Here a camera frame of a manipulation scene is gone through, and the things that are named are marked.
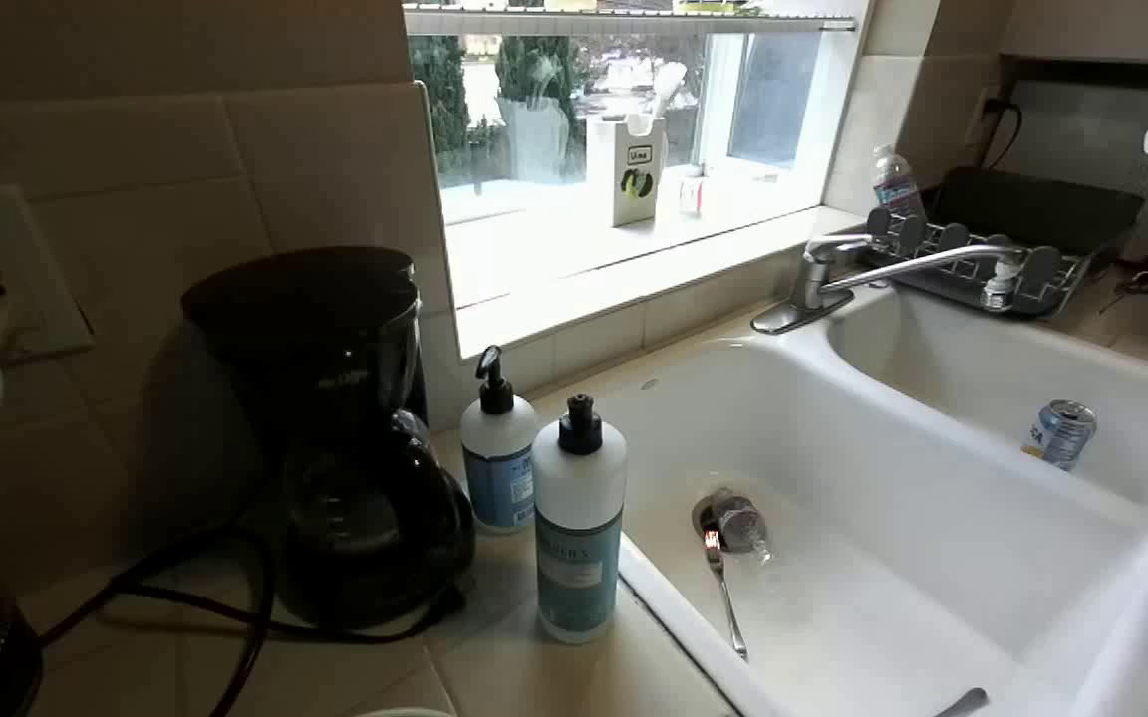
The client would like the white wall power outlet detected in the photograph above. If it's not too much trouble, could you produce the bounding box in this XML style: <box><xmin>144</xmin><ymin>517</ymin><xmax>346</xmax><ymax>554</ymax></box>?
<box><xmin>0</xmin><ymin>183</ymin><xmax>99</xmax><ymax>366</ymax></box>

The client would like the metal spoon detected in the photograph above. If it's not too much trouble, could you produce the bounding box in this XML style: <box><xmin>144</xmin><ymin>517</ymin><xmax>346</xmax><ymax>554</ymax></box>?
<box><xmin>697</xmin><ymin>526</ymin><xmax>754</xmax><ymax>666</ymax></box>

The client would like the small white soap pump bottle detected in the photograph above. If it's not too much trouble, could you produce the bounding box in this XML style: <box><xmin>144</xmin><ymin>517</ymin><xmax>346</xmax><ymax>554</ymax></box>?
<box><xmin>455</xmin><ymin>342</ymin><xmax>542</xmax><ymax>537</ymax></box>

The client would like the metal sink drain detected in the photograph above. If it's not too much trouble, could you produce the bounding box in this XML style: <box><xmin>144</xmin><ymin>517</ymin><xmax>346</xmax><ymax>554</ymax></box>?
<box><xmin>688</xmin><ymin>485</ymin><xmax>777</xmax><ymax>561</ymax></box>

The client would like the small red white container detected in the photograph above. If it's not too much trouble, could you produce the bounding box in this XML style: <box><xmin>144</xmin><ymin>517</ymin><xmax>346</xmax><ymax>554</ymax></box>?
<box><xmin>672</xmin><ymin>160</ymin><xmax>714</xmax><ymax>221</ymax></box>

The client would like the white double kitchen sink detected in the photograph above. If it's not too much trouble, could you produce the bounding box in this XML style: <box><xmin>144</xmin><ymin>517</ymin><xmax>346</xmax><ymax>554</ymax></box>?
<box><xmin>606</xmin><ymin>284</ymin><xmax>1148</xmax><ymax>717</ymax></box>

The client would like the black wall cable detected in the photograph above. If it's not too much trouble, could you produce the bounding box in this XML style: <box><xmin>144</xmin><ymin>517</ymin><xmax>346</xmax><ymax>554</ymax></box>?
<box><xmin>974</xmin><ymin>87</ymin><xmax>1029</xmax><ymax>175</ymax></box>

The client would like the black power cord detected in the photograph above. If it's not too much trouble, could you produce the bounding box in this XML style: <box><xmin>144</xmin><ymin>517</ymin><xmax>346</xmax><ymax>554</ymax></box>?
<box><xmin>37</xmin><ymin>523</ymin><xmax>470</xmax><ymax>717</ymax></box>

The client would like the small white object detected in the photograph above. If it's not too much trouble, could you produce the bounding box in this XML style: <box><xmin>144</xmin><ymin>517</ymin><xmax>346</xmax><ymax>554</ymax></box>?
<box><xmin>979</xmin><ymin>256</ymin><xmax>1021</xmax><ymax>315</ymax></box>

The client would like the white green tissue carton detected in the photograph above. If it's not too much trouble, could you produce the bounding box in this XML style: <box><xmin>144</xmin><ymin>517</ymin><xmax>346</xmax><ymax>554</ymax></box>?
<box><xmin>582</xmin><ymin>54</ymin><xmax>692</xmax><ymax>232</ymax></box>

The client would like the black drip coffee maker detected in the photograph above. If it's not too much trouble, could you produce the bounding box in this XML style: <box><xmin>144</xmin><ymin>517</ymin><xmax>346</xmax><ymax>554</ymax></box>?
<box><xmin>180</xmin><ymin>241</ymin><xmax>478</xmax><ymax>637</ymax></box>

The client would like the blue drink can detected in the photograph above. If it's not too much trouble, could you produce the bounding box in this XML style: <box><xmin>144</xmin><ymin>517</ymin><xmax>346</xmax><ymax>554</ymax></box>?
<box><xmin>1021</xmin><ymin>395</ymin><xmax>1098</xmax><ymax>475</ymax></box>

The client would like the clear plastic water bottle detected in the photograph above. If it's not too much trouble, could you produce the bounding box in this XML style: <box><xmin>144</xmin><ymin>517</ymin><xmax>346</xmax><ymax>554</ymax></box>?
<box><xmin>867</xmin><ymin>148</ymin><xmax>934</xmax><ymax>225</ymax></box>

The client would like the grey pegged drying mat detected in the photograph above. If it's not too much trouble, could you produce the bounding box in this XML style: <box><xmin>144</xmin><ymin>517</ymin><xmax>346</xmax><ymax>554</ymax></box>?
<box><xmin>847</xmin><ymin>204</ymin><xmax>1090</xmax><ymax>322</ymax></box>

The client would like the metal utensil handle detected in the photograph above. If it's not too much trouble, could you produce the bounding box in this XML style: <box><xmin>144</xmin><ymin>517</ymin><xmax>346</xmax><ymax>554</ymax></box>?
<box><xmin>935</xmin><ymin>684</ymin><xmax>991</xmax><ymax>717</ymax></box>

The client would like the large white soap pump bottle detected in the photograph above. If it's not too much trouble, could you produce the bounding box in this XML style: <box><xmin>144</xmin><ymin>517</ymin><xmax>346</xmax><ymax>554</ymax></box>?
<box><xmin>531</xmin><ymin>390</ymin><xmax>629</xmax><ymax>649</ymax></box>

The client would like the black dish tray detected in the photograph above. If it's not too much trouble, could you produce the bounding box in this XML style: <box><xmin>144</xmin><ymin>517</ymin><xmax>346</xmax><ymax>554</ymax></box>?
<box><xmin>923</xmin><ymin>167</ymin><xmax>1148</xmax><ymax>264</ymax></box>

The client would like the white window frame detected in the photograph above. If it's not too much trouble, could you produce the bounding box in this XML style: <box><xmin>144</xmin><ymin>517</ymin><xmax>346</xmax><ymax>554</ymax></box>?
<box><xmin>400</xmin><ymin>0</ymin><xmax>873</xmax><ymax>361</ymax></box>

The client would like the chrome sink faucet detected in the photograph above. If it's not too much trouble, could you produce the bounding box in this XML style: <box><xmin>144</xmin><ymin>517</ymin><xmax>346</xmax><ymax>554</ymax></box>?
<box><xmin>745</xmin><ymin>232</ymin><xmax>1024</xmax><ymax>338</ymax></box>

